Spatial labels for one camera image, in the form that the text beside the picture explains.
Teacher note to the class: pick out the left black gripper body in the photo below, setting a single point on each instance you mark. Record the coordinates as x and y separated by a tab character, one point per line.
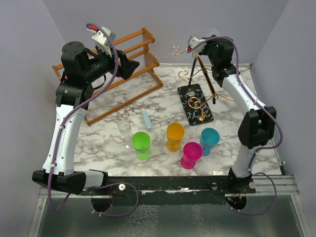
100	65

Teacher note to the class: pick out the pink plastic goblet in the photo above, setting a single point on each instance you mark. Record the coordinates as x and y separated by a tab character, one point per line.
192	152

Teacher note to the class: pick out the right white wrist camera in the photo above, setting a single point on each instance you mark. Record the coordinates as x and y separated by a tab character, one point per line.
197	45

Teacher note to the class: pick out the green plastic goblet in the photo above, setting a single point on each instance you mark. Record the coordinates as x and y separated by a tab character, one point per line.
141	142

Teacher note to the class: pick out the blue plastic goblet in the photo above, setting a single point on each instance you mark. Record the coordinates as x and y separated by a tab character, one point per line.
208	139

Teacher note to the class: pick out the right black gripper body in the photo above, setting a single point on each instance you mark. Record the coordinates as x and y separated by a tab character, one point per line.
209	50

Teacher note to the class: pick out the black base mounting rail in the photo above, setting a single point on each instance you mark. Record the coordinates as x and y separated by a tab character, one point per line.
170	190

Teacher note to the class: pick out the orange plastic goblet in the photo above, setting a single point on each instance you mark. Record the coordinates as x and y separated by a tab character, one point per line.
175	133

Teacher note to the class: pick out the wooden shelf rack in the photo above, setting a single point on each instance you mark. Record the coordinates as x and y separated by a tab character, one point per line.
112	94

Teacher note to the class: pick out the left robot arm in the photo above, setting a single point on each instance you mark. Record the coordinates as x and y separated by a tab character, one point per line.
81	68

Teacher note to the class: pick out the light blue nail file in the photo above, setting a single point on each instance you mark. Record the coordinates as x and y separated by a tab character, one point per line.
147	120

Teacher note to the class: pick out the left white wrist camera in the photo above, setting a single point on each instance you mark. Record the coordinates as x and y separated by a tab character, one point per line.
100	40

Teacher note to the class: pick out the gold wire glass rack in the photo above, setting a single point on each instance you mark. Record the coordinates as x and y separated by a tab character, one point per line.
193	100

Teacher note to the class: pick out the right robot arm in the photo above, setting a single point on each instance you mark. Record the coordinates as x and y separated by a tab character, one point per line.
258	124

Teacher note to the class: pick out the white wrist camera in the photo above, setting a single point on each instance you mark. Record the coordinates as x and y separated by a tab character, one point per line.
197	45
100	40

